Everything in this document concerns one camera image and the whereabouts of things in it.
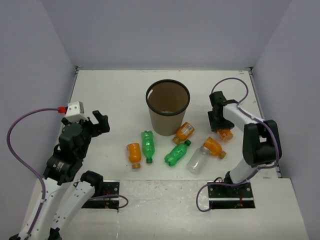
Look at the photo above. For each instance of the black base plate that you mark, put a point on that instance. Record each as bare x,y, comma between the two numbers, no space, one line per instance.
108,188
225,197

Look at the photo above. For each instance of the green bottle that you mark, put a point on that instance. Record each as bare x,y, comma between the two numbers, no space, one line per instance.
177,153
148,145

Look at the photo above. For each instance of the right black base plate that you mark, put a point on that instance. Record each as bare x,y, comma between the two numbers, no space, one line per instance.
225,197

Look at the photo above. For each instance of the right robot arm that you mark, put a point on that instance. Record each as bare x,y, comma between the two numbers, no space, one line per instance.
261,146

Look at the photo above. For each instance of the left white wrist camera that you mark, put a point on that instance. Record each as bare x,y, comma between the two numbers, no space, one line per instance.
75,110

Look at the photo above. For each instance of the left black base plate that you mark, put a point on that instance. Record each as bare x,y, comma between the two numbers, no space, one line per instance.
108,188

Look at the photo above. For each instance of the brown cardboard bin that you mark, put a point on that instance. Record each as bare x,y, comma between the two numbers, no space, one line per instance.
167,101

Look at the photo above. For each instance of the orange bottle with label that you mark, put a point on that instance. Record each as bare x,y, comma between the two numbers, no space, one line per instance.
183,133

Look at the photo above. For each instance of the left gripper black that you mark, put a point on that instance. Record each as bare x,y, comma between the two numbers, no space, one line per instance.
99,128

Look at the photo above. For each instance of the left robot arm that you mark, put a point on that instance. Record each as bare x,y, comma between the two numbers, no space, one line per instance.
48,217

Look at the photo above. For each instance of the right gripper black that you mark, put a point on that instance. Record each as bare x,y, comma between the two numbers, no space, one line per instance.
214,125

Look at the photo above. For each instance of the clear plastic bottle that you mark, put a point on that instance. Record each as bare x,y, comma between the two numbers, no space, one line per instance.
198,159

